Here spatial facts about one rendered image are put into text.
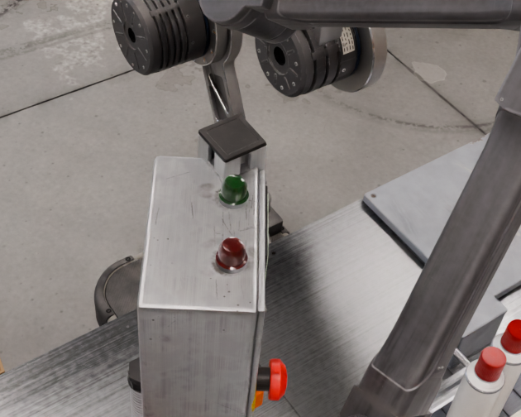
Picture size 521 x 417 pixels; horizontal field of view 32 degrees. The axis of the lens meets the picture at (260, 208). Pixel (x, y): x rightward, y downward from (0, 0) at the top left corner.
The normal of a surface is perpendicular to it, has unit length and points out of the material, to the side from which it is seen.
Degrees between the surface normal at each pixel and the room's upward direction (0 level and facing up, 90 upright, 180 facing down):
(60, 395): 0
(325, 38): 90
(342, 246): 0
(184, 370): 90
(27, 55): 0
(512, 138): 64
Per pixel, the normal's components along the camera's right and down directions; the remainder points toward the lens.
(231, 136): 0.07, -0.67
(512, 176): -0.59, -0.06
